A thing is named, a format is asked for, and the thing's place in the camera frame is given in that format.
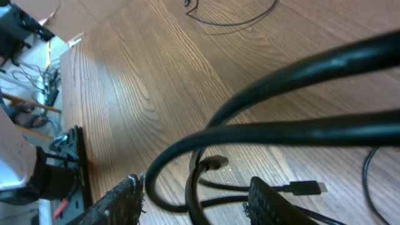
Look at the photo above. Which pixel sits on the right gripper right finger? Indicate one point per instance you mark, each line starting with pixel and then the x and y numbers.
pixel 265 206

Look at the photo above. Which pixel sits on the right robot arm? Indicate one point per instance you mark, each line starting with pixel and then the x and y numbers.
pixel 26 177

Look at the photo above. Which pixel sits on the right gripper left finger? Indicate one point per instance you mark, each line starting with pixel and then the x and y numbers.
pixel 122 205

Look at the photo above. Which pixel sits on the cardboard wall panel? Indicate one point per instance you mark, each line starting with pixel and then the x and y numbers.
pixel 69 19

